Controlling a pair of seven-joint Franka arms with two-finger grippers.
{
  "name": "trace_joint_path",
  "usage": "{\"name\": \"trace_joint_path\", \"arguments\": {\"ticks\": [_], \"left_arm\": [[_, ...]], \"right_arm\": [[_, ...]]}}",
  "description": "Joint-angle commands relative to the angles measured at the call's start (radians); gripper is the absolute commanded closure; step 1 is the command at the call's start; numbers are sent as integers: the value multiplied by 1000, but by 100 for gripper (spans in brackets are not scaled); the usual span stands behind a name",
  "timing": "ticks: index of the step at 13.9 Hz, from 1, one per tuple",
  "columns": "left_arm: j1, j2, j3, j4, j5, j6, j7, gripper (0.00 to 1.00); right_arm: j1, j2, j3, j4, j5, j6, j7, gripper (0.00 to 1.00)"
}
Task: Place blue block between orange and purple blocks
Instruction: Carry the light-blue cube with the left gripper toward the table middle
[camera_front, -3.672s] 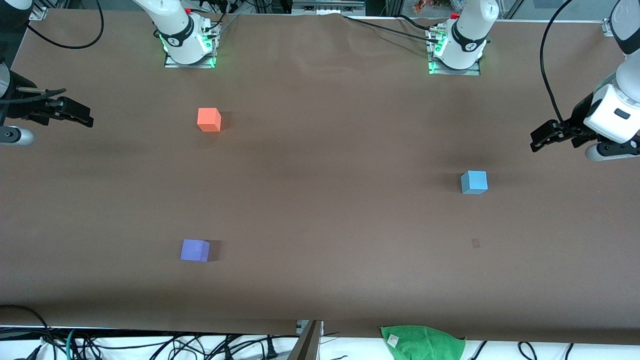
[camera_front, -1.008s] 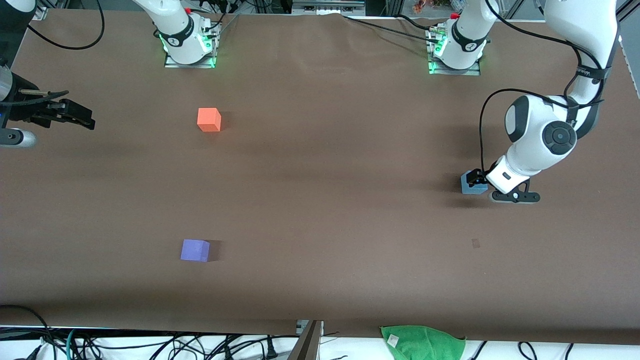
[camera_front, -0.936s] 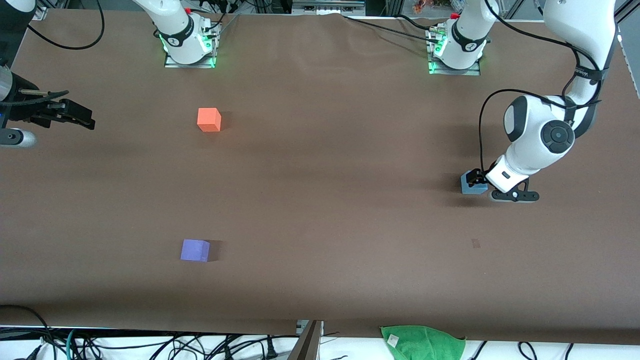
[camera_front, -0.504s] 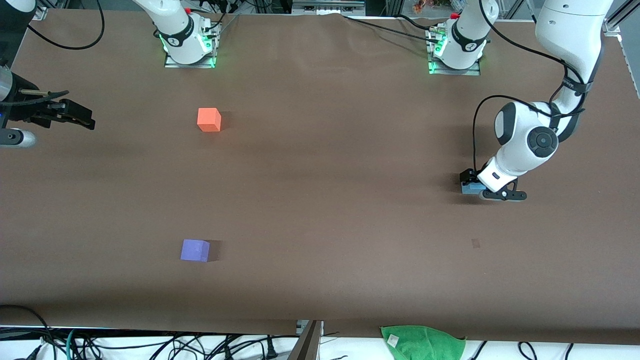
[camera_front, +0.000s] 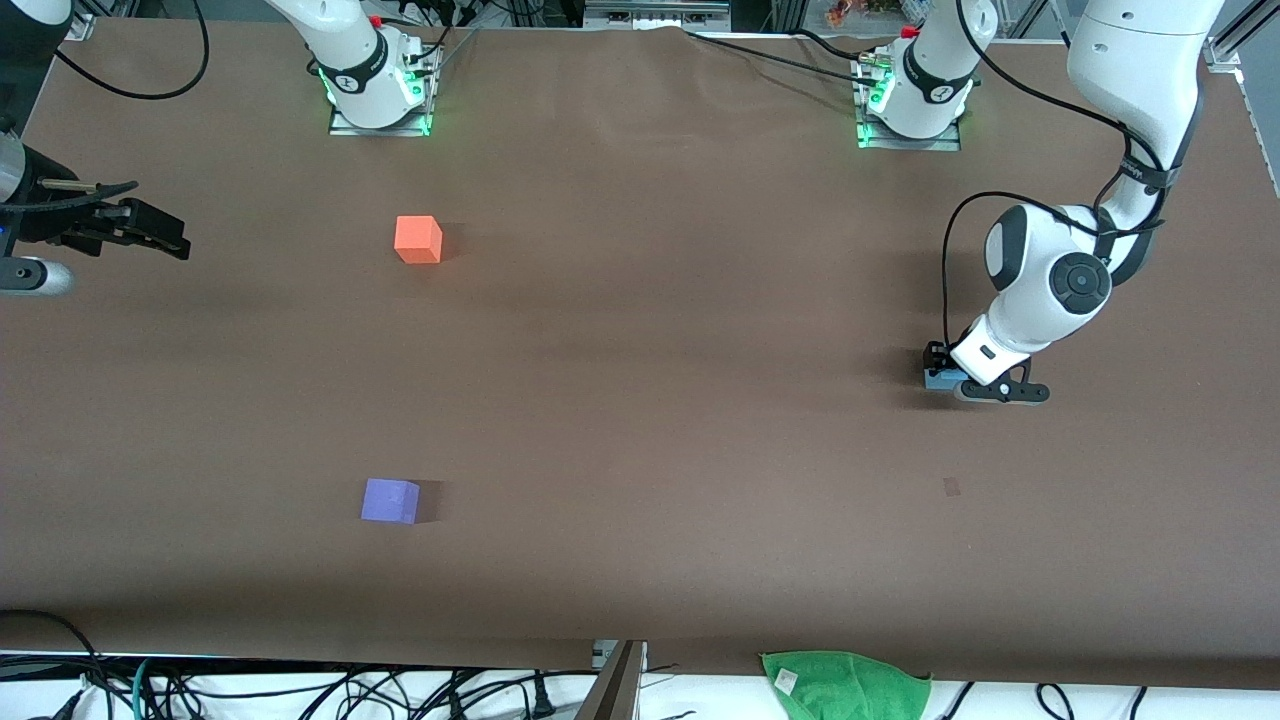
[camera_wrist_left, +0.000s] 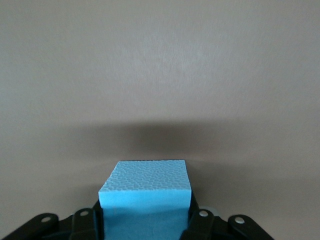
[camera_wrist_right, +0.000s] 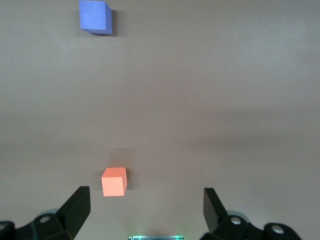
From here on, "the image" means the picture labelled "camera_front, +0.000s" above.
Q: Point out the orange block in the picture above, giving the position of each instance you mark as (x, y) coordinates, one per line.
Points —
(417, 240)

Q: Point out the grey metal profile bar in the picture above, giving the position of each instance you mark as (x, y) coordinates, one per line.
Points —
(615, 685)

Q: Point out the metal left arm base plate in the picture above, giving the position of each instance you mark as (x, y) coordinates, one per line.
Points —
(950, 140)

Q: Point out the purple block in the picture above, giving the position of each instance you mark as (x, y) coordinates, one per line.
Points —
(390, 501)

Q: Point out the grey power strip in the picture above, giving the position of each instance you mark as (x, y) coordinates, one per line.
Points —
(655, 12)

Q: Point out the black power plug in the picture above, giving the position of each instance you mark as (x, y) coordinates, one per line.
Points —
(542, 698)

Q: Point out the aluminium corner bracket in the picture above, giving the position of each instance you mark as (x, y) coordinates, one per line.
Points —
(78, 27)
(1225, 52)

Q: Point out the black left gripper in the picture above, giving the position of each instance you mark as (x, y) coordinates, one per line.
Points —
(935, 357)

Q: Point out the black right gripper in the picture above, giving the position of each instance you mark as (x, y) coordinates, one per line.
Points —
(52, 220)

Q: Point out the blue block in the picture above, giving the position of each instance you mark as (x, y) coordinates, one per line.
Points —
(942, 381)

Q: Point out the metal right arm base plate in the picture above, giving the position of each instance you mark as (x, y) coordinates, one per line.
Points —
(425, 122)

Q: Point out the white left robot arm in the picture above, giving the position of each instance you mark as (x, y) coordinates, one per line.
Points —
(1130, 60)

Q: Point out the green cloth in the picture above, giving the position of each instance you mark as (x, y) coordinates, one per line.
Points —
(845, 685)

